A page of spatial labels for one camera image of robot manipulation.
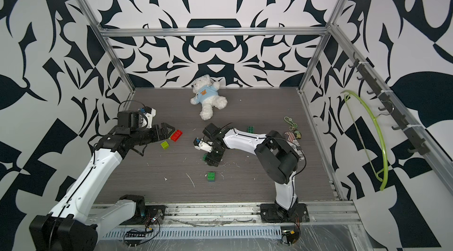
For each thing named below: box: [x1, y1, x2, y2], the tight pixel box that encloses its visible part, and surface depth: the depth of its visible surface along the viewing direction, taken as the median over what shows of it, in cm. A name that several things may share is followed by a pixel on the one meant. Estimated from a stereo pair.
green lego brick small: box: [207, 172, 216, 183], surface depth 83 cm
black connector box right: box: [281, 229, 300, 246], surface depth 73 cm
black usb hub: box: [125, 232, 147, 238], surface depth 74 cm
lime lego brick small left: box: [160, 140, 170, 150], surface depth 95 cm
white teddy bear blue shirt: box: [189, 74, 228, 121], surface depth 110 cm
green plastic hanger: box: [340, 89, 389, 191], surface depth 62 cm
